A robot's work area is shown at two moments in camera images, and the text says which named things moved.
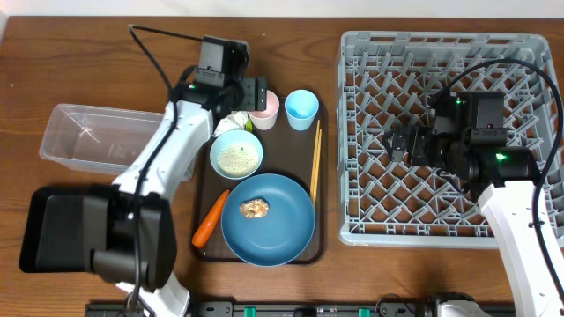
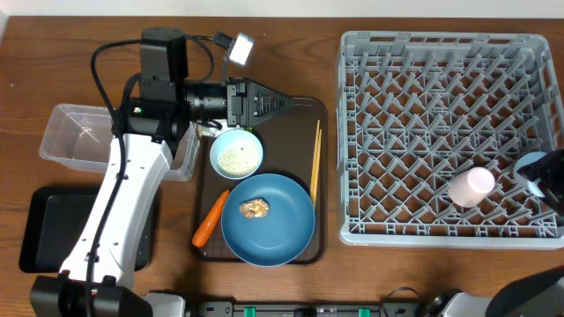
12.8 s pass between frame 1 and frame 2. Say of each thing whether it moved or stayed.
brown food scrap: stayed
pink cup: moved
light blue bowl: stayed
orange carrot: stayed
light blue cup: moved
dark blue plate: stayed
